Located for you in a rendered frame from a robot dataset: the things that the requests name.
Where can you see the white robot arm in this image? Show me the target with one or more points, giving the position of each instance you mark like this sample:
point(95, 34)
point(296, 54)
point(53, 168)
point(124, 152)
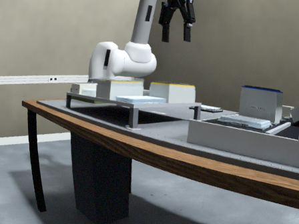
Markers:
point(136, 59)

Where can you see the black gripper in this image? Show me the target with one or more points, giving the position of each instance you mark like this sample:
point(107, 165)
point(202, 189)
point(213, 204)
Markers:
point(167, 13)

